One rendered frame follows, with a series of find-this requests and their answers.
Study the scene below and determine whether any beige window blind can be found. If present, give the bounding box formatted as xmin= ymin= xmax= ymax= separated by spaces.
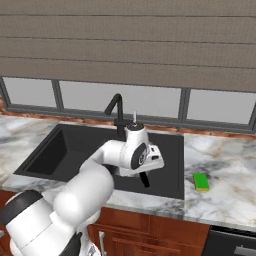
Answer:
xmin=0 ymin=0 xmax=256 ymax=94

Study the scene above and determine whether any black dishwasher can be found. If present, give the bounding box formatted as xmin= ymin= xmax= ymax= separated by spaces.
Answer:
xmin=201 ymin=225 xmax=256 ymax=256

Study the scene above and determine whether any black sink basin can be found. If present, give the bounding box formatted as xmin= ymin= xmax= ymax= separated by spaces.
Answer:
xmin=13 ymin=123 xmax=186 ymax=201

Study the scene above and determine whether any silver dishwasher handle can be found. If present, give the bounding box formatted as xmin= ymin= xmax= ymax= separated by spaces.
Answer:
xmin=234 ymin=245 xmax=256 ymax=256

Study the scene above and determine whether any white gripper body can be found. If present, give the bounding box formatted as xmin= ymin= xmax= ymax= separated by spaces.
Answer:
xmin=117 ymin=158 xmax=165 ymax=178

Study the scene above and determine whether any silver cupboard handle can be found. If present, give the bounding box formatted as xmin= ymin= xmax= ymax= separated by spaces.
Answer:
xmin=98 ymin=230 xmax=108 ymax=256

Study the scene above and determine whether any grey window frame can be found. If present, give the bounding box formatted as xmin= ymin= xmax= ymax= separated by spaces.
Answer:
xmin=0 ymin=76 xmax=256 ymax=135

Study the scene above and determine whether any green and yellow sponge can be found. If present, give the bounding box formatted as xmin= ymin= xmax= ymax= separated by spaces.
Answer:
xmin=192 ymin=172 xmax=211 ymax=193

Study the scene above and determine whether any black tap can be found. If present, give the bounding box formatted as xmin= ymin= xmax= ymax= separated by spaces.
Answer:
xmin=103 ymin=93 xmax=127 ymax=141

